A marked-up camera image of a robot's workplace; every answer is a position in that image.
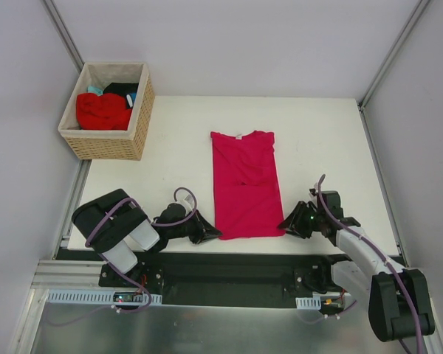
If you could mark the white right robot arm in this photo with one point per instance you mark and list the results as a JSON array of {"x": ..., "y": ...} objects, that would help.
[{"x": 396, "y": 297}]

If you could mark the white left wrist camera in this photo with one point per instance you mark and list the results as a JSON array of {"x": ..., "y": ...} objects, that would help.
[{"x": 188, "y": 202}]

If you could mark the black t shirt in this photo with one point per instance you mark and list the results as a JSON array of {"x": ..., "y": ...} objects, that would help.
[{"x": 128, "y": 91}]

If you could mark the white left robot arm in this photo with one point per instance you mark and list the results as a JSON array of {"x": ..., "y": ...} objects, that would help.
[{"x": 107, "y": 221}]

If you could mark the aluminium frame post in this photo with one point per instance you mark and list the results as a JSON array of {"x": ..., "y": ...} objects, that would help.
[
  {"x": 406, "y": 31},
  {"x": 63, "y": 33}
]

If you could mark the aluminium frame rail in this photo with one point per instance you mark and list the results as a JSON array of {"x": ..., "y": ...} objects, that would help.
[{"x": 68, "y": 269}]

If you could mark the right white cable duct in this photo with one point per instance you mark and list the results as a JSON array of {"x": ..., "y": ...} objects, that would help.
[{"x": 308, "y": 303}]

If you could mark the magenta pink t shirt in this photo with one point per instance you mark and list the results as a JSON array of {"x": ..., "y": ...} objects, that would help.
[{"x": 246, "y": 192}]

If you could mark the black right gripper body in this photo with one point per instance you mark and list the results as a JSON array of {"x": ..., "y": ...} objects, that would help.
[{"x": 303, "y": 220}]

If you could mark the white cable duct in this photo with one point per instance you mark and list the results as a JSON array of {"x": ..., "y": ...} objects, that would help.
[
  {"x": 86, "y": 297},
  {"x": 308, "y": 303}
]

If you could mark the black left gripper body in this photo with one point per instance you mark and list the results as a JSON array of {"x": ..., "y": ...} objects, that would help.
[{"x": 194, "y": 228}]

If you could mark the wicker basket with liner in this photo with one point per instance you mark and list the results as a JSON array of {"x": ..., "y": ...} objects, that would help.
[{"x": 110, "y": 144}]

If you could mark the left white cable duct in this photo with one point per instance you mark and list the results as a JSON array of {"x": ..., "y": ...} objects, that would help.
[{"x": 86, "y": 297}]

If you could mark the red t shirt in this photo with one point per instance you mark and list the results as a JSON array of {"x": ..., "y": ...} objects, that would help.
[{"x": 107, "y": 112}]

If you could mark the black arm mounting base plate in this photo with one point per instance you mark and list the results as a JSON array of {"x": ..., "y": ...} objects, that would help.
[{"x": 229, "y": 280}]

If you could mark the left aluminium frame post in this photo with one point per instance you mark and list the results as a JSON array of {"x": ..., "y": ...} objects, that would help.
[{"x": 63, "y": 33}]

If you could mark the right aluminium frame post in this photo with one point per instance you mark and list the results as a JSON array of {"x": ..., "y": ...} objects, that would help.
[{"x": 406, "y": 31}]

